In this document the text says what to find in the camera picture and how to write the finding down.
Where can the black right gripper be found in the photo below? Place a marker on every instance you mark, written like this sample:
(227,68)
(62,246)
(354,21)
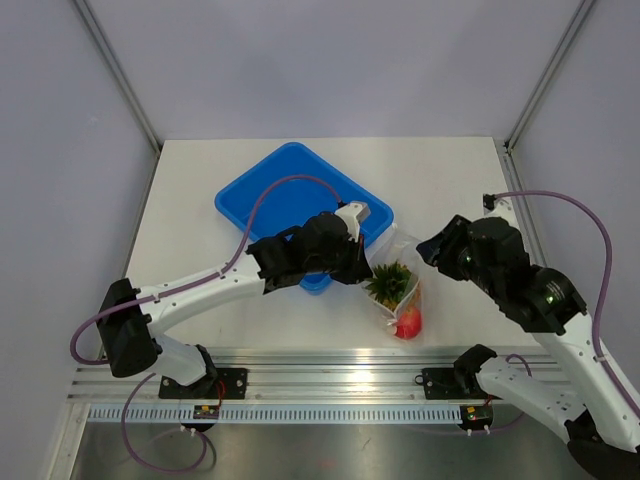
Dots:
(439,248)

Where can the right aluminium frame post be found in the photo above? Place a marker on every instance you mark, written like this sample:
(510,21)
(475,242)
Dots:
(550,72)

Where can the red toy apple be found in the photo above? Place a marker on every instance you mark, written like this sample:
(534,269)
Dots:
(409,324)

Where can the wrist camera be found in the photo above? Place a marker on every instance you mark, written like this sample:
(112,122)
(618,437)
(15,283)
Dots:
(495,207)
(353,215)

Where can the left aluminium frame post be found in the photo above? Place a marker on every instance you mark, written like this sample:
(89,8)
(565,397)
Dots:
(109,57)

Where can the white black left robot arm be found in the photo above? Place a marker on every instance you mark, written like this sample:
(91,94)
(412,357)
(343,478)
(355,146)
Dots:
(134,322)

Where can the aluminium frame post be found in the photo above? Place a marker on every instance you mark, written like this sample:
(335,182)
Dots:
(550,72)
(109,57)

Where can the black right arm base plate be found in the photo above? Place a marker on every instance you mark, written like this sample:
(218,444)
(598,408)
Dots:
(439,383)

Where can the clear zip top bag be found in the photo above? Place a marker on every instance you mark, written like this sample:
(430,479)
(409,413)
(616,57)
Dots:
(397,245)

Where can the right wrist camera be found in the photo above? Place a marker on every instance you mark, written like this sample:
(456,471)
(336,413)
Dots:
(495,207)

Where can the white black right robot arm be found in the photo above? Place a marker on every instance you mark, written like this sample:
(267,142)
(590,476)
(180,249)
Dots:
(598,426)

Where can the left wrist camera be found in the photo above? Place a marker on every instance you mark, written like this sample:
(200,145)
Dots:
(353,215)

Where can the aluminium table edge rail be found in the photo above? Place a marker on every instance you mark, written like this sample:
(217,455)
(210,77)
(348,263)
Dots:
(321,377)

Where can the orange toy pineapple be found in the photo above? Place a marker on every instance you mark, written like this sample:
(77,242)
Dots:
(388,284)

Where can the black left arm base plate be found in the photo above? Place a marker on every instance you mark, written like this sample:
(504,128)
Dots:
(230,383)

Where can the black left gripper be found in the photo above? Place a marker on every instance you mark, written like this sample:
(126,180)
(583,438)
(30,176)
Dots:
(358,269)

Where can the blue plastic tray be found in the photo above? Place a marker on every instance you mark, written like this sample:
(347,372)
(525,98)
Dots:
(273,202)

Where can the white slotted cable duct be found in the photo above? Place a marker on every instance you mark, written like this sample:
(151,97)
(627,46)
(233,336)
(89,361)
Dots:
(278,414)

